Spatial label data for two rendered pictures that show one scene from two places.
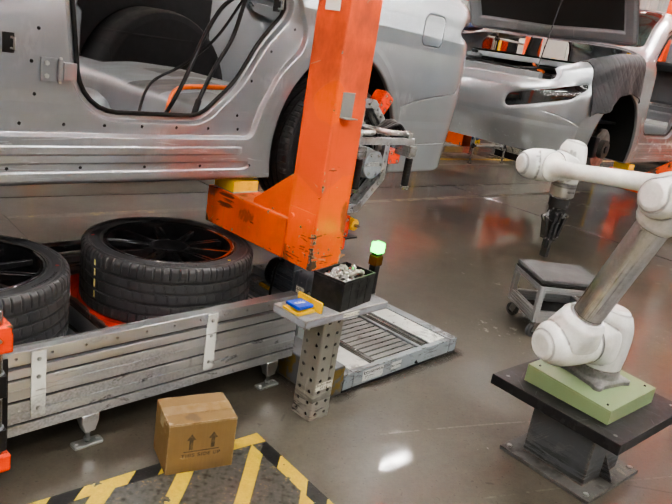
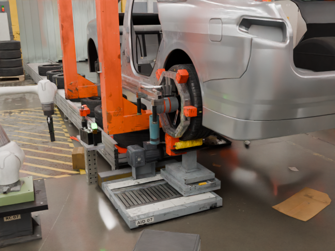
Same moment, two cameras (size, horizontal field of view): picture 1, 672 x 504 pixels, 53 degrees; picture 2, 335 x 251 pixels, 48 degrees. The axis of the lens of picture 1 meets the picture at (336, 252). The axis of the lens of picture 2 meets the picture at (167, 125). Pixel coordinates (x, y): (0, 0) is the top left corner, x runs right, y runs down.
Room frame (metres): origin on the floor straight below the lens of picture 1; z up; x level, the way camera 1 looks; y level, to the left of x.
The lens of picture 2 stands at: (4.28, -2.88, 1.53)
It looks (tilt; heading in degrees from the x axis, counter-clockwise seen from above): 15 degrees down; 113
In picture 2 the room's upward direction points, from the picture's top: 1 degrees counter-clockwise
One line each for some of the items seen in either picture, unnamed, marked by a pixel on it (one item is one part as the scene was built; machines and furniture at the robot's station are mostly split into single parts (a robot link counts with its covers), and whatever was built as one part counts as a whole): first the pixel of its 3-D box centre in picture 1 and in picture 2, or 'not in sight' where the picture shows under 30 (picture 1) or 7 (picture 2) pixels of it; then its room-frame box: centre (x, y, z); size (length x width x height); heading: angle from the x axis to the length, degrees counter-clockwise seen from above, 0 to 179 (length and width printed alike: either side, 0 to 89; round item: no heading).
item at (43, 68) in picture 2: not in sight; (51, 69); (-2.19, 4.90, 0.39); 0.66 x 0.66 x 0.24
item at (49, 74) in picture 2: not in sight; (62, 76); (-1.14, 3.97, 0.39); 0.66 x 0.66 x 0.24
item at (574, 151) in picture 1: (568, 161); (46, 90); (2.47, -0.78, 1.07); 0.13 x 0.11 x 0.16; 120
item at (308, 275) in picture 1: (292, 291); (149, 159); (2.81, 0.16, 0.26); 0.42 x 0.18 x 0.35; 48
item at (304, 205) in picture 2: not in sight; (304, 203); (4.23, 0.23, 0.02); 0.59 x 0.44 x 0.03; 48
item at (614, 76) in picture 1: (609, 83); not in sight; (5.48, -1.88, 1.36); 0.71 x 0.30 x 0.51; 138
